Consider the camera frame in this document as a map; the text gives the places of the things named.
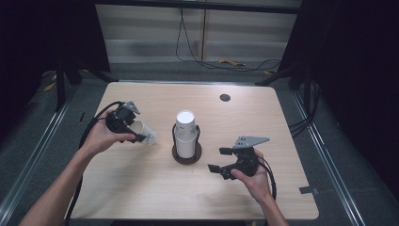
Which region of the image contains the black wire cup holder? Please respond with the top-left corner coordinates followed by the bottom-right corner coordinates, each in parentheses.
top-left (171, 122), bottom-right (203, 166)

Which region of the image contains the metal floor rail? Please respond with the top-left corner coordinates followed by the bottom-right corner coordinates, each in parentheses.
top-left (0, 90), bottom-right (78, 218)
top-left (291, 90), bottom-right (369, 226)

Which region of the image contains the right hand-held gripper black cable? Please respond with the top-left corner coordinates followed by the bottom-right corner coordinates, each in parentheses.
top-left (257, 155), bottom-right (278, 202)

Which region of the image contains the black metal stand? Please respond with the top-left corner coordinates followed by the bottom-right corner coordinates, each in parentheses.
top-left (54, 59), bottom-right (119, 113)
top-left (255, 62), bottom-right (315, 111)

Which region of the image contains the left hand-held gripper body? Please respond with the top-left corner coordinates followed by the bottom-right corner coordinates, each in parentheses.
top-left (104, 101), bottom-right (141, 136)

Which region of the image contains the grey tape piece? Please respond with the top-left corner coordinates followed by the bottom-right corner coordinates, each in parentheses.
top-left (298, 186), bottom-right (320, 196)

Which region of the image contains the left hand-held gripper black cable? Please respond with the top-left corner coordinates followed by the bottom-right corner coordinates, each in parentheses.
top-left (64, 100), bottom-right (124, 226)

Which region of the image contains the black wall cable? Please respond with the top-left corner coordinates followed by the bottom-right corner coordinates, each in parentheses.
top-left (175, 8), bottom-right (282, 73)

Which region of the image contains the yellow floor tape strip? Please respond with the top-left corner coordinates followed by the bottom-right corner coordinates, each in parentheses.
top-left (217, 58), bottom-right (247, 68)

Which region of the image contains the bundle of black floor cables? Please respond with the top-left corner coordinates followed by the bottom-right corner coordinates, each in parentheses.
top-left (288, 80), bottom-right (322, 139)

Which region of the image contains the hand-held gripper black cable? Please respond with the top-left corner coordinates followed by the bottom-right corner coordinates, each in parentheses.
top-left (257, 155), bottom-right (278, 202)
top-left (64, 100), bottom-right (124, 226)

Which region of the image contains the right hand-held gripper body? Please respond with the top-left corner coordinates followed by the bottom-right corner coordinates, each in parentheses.
top-left (231, 136), bottom-right (271, 177)

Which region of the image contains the person's left hand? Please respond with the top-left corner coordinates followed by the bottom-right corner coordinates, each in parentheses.
top-left (80, 117), bottom-right (136, 156)

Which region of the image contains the person's right hand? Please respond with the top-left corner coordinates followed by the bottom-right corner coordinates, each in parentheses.
top-left (231, 150), bottom-right (274, 205)

